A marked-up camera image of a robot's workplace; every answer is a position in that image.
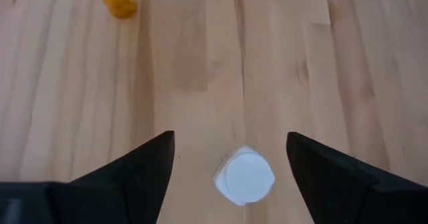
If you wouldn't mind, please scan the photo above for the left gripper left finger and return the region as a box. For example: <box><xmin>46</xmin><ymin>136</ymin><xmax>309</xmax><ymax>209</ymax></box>
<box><xmin>49</xmin><ymin>130</ymin><xmax>176</xmax><ymax>224</ymax></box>

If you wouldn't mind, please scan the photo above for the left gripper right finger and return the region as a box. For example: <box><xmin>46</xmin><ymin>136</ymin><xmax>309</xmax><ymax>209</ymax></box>
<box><xmin>286</xmin><ymin>131</ymin><xmax>382</xmax><ymax>224</ymax></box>

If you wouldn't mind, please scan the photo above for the amber pill bottle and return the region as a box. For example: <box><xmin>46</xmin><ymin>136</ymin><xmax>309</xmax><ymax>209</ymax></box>
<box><xmin>94</xmin><ymin>0</ymin><xmax>138</xmax><ymax>20</ymax></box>

